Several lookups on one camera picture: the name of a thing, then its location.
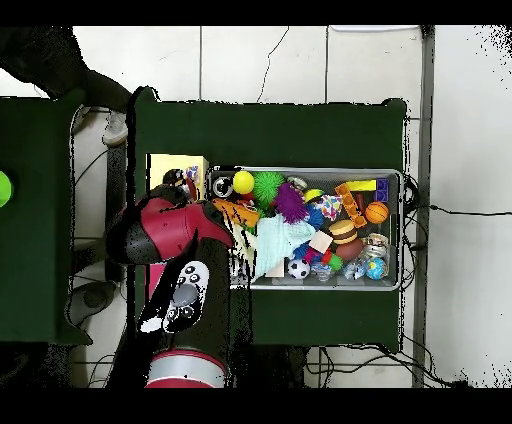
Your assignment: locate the mint knitted cloth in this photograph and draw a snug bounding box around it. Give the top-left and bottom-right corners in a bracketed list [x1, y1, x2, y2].
[254, 213, 317, 279]

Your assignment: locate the wooden box with three holes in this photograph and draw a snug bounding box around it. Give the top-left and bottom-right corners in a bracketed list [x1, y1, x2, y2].
[144, 153, 210, 319]

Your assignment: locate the clear mesh bin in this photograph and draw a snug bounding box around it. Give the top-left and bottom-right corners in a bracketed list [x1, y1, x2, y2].
[204, 166, 404, 292]

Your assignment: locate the yellow tennis ball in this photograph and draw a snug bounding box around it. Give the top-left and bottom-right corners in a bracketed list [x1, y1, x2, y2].
[232, 170, 256, 195]

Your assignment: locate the orange plastic brick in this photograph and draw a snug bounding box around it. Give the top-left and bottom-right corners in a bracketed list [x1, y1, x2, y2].
[211, 198, 261, 228]
[334, 181, 368, 229]

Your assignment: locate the green spiky rubber ball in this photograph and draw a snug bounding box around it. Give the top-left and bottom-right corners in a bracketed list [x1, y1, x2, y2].
[252, 171, 286, 205]

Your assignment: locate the black stand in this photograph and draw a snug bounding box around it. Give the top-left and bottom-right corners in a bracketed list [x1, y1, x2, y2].
[71, 139, 128, 283]

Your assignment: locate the dark green table cloth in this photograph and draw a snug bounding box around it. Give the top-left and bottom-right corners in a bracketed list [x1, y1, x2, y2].
[126, 86, 408, 353]

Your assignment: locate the purple spiky toy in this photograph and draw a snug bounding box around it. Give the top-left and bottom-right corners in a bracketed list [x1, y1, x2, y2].
[273, 181, 309, 224]

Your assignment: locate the small soccer ball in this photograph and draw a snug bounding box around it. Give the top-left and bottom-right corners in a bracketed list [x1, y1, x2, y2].
[287, 258, 312, 280]

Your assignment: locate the brown burger toy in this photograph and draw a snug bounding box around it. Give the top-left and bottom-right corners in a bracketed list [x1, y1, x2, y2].
[327, 218, 359, 245]

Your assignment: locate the green covered side table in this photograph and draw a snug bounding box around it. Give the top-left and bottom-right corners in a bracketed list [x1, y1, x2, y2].
[0, 90, 92, 347]

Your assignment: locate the orange basketball toy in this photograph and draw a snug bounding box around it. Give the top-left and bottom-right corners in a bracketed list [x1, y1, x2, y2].
[364, 200, 390, 224]

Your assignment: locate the person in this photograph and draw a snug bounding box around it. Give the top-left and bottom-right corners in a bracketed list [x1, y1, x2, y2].
[0, 25, 133, 148]

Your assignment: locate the blue globe ball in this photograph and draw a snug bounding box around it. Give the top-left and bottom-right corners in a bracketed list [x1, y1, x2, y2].
[365, 257, 388, 281]

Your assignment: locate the black cable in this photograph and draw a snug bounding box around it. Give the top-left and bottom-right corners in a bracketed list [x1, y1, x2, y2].
[415, 203, 512, 217]

